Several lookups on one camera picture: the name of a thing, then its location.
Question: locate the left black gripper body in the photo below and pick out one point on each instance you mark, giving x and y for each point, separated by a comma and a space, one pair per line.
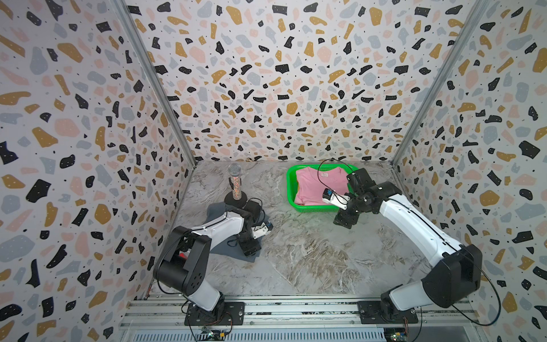
249, 244

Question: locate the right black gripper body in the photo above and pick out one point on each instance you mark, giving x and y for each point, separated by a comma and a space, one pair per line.
354, 208

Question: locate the pink t-shirt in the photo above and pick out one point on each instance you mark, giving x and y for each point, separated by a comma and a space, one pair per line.
313, 182

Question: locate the green plastic basket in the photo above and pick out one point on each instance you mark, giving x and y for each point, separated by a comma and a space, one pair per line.
292, 186

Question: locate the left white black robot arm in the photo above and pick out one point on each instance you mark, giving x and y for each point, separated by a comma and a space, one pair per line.
183, 263

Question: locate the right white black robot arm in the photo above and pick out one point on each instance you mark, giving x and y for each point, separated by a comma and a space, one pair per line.
455, 269

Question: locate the sprinkle tube on black base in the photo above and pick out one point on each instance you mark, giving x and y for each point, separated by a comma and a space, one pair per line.
236, 197

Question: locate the left circuit board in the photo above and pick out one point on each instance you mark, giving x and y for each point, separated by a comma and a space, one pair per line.
207, 334

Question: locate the circuit board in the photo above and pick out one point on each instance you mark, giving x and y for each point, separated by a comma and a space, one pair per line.
395, 335
207, 334

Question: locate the right circuit board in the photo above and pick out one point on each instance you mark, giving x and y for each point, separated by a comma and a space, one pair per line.
395, 335

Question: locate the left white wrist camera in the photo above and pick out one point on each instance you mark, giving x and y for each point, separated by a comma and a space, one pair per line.
260, 231

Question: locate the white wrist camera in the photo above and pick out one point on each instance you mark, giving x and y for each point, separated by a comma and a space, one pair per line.
260, 231
333, 198

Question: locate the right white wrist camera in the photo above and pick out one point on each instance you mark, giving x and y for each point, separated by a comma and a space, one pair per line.
333, 198

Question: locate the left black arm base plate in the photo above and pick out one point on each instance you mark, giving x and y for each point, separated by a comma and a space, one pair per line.
224, 314

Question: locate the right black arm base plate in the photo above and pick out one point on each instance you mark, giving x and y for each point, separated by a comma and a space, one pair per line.
378, 312

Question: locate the aluminium front rail frame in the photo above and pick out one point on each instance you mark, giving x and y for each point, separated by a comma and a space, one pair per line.
293, 318

